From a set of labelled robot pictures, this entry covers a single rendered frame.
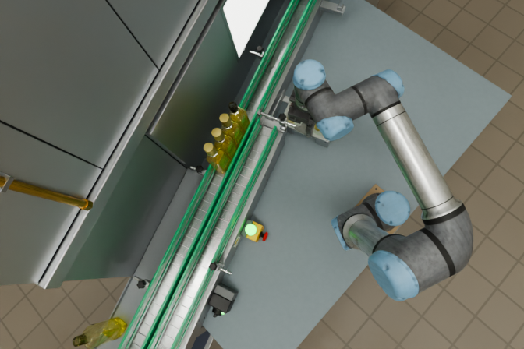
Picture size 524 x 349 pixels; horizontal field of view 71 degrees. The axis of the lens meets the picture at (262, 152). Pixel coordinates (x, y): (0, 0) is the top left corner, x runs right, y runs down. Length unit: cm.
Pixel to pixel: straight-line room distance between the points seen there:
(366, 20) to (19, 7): 152
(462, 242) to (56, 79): 91
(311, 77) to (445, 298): 181
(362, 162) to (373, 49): 56
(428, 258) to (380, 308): 148
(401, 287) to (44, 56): 85
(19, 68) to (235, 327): 119
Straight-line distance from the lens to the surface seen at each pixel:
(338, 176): 159
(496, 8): 317
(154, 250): 153
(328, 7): 183
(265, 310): 156
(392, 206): 129
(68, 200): 99
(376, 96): 89
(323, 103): 86
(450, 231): 91
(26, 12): 78
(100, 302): 263
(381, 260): 88
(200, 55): 124
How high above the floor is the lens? 230
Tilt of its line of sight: 72 degrees down
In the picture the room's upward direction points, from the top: 21 degrees counter-clockwise
